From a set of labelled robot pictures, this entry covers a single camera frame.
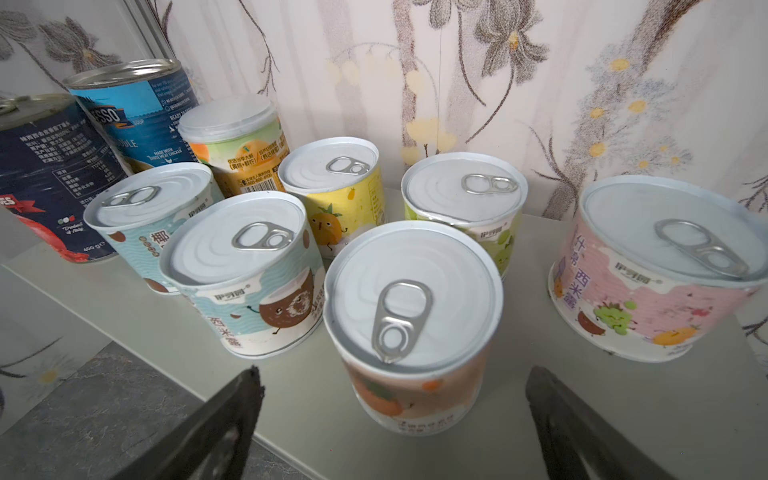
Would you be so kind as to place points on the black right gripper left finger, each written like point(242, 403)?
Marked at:
point(212, 443)

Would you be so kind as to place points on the white lid can blue label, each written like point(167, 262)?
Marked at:
point(251, 267)

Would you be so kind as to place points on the blue label soup can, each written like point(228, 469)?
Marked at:
point(138, 105)

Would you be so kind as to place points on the white lid can orange label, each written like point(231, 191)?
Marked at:
point(240, 139)

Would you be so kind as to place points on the dark red label can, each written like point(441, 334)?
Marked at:
point(54, 162)

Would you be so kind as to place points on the white lid can green label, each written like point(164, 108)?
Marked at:
point(481, 195)

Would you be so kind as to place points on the white lid can yellow label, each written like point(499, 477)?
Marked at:
point(340, 184)

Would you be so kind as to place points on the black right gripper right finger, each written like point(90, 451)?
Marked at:
point(576, 442)

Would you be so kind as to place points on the grey metal cabinet box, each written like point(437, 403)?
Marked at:
point(701, 416)

